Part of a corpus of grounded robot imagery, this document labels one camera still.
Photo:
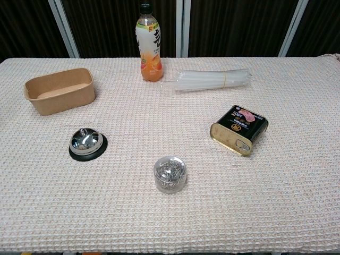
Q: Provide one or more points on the black-rimmed round metal cap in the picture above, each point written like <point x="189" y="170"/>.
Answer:
<point x="85" y="142"/>

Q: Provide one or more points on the black gold luncheon meat can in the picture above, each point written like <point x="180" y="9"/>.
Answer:
<point x="228" y="132"/>

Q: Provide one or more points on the orange drink plastic bottle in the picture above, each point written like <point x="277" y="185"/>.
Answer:
<point x="150" y="53"/>

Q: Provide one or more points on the beige waffle-weave tablecloth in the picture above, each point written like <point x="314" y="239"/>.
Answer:
<point x="170" y="217"/>

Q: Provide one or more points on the brown kraft paper box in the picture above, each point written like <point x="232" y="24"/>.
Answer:
<point x="66" y="103"/>

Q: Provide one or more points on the black curtain panel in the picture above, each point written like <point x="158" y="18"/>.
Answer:
<point x="26" y="26"/>
<point x="239" y="26"/>
<point x="324" y="26"/>
<point x="106" y="26"/>

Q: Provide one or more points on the white metal frame post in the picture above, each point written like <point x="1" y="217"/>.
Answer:
<point x="179" y="26"/>
<point x="292" y="29"/>
<point x="65" y="29"/>

